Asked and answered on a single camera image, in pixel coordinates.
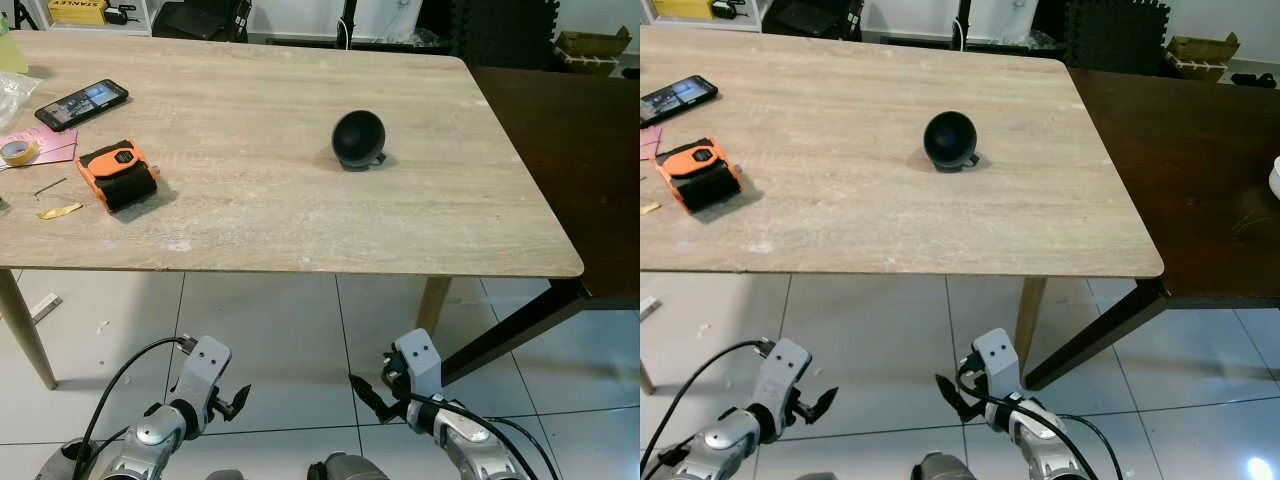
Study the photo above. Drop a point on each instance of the open cardboard box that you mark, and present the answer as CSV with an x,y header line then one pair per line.
x,y
592,50
1200,55

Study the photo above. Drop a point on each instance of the yellow green plastic item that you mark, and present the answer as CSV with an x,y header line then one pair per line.
x,y
10,50

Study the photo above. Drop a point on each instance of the clear plastic bag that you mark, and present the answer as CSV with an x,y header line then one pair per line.
x,y
10,95

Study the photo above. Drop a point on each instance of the white shelf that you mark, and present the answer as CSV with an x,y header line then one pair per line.
x,y
750,12
138,15

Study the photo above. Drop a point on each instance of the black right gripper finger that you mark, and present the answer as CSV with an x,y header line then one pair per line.
x,y
368,394
954,396

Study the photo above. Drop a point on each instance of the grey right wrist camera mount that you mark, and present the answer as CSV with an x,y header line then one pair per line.
x,y
420,360
1000,360

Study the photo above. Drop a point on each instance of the white floor scrap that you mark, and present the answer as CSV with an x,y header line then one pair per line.
x,y
648,307
45,307

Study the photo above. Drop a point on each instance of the grey robot leg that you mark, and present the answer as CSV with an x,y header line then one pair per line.
x,y
945,467
350,467
218,475

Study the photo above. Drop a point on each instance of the beige masking tape roll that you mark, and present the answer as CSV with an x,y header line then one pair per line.
x,y
18,151

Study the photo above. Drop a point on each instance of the grey right robot leg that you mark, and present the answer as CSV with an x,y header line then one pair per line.
x,y
945,467
350,467

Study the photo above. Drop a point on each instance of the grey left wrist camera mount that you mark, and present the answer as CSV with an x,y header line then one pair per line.
x,y
782,365
207,362

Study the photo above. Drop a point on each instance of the thin metal pin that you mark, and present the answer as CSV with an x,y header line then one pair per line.
x,y
50,186

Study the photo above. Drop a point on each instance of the pink paper sheet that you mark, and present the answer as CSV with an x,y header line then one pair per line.
x,y
648,140
55,145

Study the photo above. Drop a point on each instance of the black smartphone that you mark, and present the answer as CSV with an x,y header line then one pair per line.
x,y
678,100
82,104

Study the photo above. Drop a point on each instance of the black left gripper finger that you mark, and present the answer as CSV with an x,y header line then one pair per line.
x,y
238,402
822,404

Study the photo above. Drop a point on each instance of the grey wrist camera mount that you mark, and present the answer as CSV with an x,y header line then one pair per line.
x,y
782,365
420,360
1000,360
207,362

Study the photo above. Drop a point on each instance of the grey left robot leg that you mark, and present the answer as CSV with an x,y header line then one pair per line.
x,y
218,475

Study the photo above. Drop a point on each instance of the pale teal plate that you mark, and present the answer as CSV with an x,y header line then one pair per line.
x,y
1275,178

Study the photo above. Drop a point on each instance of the black stand pole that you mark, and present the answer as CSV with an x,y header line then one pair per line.
x,y
964,22
348,22

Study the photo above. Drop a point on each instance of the yellow tool case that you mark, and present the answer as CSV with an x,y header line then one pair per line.
x,y
78,10
685,8

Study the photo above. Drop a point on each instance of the black bag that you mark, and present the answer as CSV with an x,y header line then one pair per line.
x,y
195,20
805,18

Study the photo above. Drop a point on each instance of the black foam mat stack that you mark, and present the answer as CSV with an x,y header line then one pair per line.
x,y
1115,35
505,30

